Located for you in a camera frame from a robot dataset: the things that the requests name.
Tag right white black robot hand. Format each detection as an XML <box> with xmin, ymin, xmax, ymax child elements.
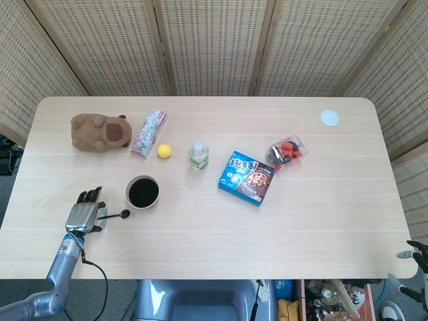
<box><xmin>387</xmin><ymin>239</ymin><xmax>428</xmax><ymax>302</ymax></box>

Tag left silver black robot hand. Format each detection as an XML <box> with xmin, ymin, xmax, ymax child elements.
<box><xmin>64</xmin><ymin>186</ymin><xmax>110</xmax><ymax>235</ymax></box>

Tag black spoon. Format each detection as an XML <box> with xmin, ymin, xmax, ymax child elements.
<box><xmin>96</xmin><ymin>209</ymin><xmax>131</xmax><ymax>221</ymax></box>

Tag white bowl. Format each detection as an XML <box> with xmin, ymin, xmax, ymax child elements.
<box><xmin>124</xmin><ymin>174</ymin><xmax>161</xmax><ymax>211</ymax></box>

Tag black coffee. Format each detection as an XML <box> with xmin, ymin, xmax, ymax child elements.
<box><xmin>128</xmin><ymin>178</ymin><xmax>159</xmax><ymax>207</ymax></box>

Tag white black rounded object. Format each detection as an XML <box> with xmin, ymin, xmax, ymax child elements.
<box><xmin>380</xmin><ymin>300</ymin><xmax>406</xmax><ymax>321</ymax></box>

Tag brown capybara plush toy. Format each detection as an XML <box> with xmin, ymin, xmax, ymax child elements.
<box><xmin>70</xmin><ymin>112</ymin><xmax>134</xmax><ymax>153</ymax></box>

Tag orange crate with clutter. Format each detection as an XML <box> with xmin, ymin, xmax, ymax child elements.
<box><xmin>296</xmin><ymin>279</ymin><xmax>375</xmax><ymax>321</ymax></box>

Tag pink floral carton box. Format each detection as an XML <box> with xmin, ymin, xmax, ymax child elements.
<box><xmin>129</xmin><ymin>108</ymin><xmax>168</xmax><ymax>160</ymax></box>

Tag clear bottle green label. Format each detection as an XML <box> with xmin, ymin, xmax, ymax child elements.
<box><xmin>188</xmin><ymin>141</ymin><xmax>210</xmax><ymax>173</ymax></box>

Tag yellow cloth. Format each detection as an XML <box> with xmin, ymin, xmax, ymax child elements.
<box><xmin>277</xmin><ymin>299</ymin><xmax>301</xmax><ymax>321</ymax></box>

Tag blue packet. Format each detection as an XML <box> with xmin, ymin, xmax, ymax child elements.
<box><xmin>274</xmin><ymin>279</ymin><xmax>296</xmax><ymax>301</ymax></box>

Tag grey robot torso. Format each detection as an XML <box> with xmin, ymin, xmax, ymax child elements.
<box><xmin>133</xmin><ymin>279</ymin><xmax>278</xmax><ymax>321</ymax></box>

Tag blue cookie box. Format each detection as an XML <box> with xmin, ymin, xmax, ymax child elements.
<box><xmin>217</xmin><ymin>150</ymin><xmax>276</xmax><ymax>207</ymax></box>

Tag clear box red black pieces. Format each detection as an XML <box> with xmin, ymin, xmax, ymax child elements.
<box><xmin>265</xmin><ymin>134</ymin><xmax>309</xmax><ymax>173</ymax></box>

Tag white round disc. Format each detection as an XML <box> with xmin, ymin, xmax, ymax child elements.
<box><xmin>320</xmin><ymin>108</ymin><xmax>341</xmax><ymax>126</ymax></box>

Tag woven bamboo folding screen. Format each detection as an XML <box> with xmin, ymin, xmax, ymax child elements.
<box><xmin>0</xmin><ymin>0</ymin><xmax>428</xmax><ymax>241</ymax></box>

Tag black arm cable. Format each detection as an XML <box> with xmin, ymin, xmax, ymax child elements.
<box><xmin>65</xmin><ymin>233</ymin><xmax>110</xmax><ymax>321</ymax></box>

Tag black equipment with cables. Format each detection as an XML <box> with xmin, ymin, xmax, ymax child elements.
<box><xmin>0</xmin><ymin>133</ymin><xmax>25</xmax><ymax>175</ymax></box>

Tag white bracket black strap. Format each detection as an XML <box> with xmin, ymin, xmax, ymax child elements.
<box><xmin>252</xmin><ymin>279</ymin><xmax>270</xmax><ymax>321</ymax></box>

